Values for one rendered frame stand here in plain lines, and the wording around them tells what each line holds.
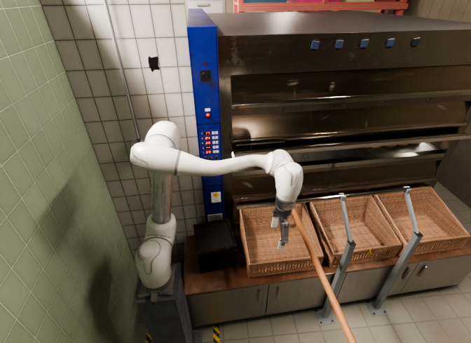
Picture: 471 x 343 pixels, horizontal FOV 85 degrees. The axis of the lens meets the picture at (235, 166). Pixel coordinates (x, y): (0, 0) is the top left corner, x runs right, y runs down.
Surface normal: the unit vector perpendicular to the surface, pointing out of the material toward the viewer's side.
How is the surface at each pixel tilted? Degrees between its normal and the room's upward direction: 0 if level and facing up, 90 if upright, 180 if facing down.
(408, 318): 0
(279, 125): 70
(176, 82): 90
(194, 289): 0
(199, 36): 90
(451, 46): 90
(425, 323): 0
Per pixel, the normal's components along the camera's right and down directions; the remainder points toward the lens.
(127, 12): 0.15, 0.55
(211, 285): 0.00, -0.83
